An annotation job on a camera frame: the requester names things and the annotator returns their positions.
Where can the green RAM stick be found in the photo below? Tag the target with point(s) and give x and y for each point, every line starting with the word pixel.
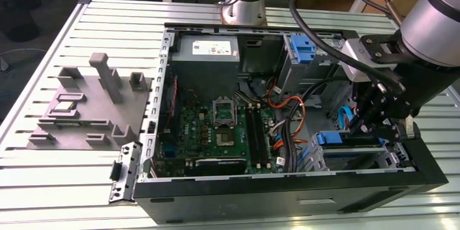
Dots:
pixel 72 124

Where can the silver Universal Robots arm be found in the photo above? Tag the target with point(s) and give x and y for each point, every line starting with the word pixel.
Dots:
pixel 431 20

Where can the metal disk bay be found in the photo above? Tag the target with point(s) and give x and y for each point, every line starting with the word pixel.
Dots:
pixel 352 151

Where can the black graphics card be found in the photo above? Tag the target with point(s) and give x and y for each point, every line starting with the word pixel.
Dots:
pixel 219 166

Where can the hard disk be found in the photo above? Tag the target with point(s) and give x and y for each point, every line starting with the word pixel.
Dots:
pixel 333 138

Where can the blue drive latch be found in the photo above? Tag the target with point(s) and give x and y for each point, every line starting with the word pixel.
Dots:
pixel 301 49

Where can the black open PC case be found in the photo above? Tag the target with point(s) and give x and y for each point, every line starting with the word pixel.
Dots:
pixel 251 200

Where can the CPU with silver top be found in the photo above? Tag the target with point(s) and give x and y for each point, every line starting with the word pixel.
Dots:
pixel 65 107

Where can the grey side camera bracket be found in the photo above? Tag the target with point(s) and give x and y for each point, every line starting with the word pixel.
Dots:
pixel 409 127

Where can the grey power supply unit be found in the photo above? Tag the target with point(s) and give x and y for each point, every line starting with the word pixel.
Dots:
pixel 204 71

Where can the grey parts rack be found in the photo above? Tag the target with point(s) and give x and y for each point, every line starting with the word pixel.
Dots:
pixel 108 122

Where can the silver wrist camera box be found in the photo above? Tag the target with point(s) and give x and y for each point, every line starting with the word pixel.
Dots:
pixel 352 52

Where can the grey optical drive cage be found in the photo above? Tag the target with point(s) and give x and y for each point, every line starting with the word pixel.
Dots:
pixel 292 76

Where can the black RAM slot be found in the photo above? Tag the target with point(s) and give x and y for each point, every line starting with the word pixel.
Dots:
pixel 252 135
pixel 263 135

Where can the CPU socket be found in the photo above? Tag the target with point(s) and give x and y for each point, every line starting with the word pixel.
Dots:
pixel 225 138

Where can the black office chair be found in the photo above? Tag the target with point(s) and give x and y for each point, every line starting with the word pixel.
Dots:
pixel 17 12

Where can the green motherboard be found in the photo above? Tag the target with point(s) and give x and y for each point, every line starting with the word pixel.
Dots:
pixel 193 133

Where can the grey metal card bracket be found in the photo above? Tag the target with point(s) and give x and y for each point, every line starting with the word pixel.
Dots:
pixel 125 170

